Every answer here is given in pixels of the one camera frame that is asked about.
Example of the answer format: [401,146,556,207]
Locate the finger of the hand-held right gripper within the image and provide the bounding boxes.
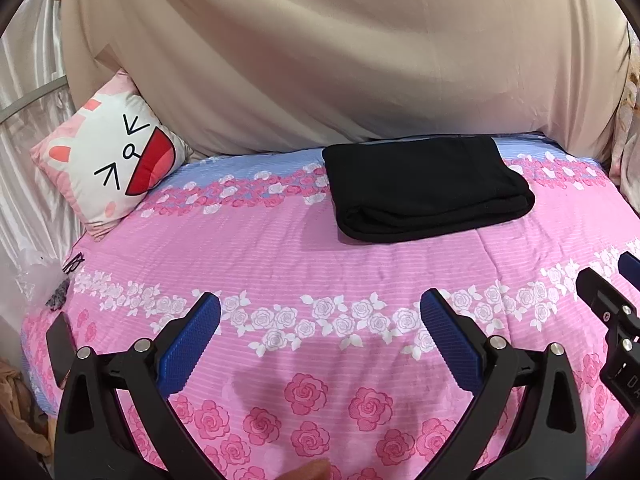
[575,268,640,331]
[618,251,640,284]

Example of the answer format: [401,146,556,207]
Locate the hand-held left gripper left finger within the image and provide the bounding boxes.
[55,291,222,480]

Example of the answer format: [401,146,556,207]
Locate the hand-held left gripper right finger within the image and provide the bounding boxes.
[420,288,609,480]

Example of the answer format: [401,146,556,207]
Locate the black pants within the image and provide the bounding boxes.
[322,136,536,244]

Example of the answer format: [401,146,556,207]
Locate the person's left hand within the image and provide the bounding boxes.
[292,461,332,480]

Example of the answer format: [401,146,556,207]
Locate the pink floral bedsheet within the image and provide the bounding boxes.
[22,132,640,480]

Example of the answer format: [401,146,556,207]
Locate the black phone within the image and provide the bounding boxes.
[45,313,77,389]

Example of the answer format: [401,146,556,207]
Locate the floral patterned cloth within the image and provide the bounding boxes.
[609,24,640,197]

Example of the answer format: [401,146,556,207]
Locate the clear plastic bag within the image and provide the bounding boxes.
[17,254,71,312]

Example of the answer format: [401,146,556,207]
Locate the cat face pillow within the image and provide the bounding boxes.
[30,71,194,238]

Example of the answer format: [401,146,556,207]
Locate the brown cloth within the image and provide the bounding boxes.
[0,359,53,457]

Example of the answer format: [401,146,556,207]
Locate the white satin curtain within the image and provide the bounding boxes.
[0,0,98,321]

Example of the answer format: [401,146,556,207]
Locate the beige cloth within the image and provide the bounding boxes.
[59,0,632,162]

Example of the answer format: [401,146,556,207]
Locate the grey metal rail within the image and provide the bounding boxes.
[0,76,69,122]

